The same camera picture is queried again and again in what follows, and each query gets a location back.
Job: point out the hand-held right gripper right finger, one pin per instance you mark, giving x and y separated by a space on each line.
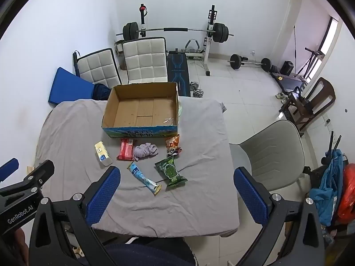
251 196

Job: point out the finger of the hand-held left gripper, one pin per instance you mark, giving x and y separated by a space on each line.
40 173
8 166

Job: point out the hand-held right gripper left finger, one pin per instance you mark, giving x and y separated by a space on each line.
106 194

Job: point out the blue long snack packet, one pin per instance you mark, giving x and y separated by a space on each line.
141 177

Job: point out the yellow snack packet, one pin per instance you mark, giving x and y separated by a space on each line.
102 153

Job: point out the red snack packet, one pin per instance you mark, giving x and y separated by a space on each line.
125 149

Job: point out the green snack packet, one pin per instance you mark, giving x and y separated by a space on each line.
169 171

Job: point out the orange snack packet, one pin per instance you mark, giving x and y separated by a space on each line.
172 144

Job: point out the cardboard box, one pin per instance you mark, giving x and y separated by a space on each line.
138 110

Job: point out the small wooden block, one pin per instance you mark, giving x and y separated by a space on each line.
30 169

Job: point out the grey shell chair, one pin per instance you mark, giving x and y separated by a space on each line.
271 149

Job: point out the person's dark clothed body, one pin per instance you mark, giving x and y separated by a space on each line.
149 252

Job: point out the blue foam mat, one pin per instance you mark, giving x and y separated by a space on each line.
66 86

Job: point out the black stand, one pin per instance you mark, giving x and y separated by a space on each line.
331 146

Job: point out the red bag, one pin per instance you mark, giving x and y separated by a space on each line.
348 194

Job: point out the dark blue cloth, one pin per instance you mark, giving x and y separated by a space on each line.
100 92

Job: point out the white shoes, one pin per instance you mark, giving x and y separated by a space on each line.
281 95

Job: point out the black bag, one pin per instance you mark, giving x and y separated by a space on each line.
302 99

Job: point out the chrome dumbbell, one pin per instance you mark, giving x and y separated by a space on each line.
198 93
194 84

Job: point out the white quilted chair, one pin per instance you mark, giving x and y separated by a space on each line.
97 66
144 58

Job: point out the black treadmill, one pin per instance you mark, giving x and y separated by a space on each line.
288 81

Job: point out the black weight plates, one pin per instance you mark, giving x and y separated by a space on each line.
274 69

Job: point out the dark wooden chair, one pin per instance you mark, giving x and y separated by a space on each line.
324 88

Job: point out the short barbell with black plates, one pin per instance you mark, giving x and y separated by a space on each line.
251 63

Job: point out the black speaker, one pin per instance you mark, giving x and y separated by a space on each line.
287 68

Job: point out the black blue weight bench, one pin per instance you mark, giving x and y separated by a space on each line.
178 72

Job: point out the white barbell rack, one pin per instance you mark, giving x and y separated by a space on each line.
208 50

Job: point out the thin black pole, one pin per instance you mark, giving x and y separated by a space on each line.
294 47

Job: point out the window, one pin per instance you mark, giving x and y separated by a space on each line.
331 36

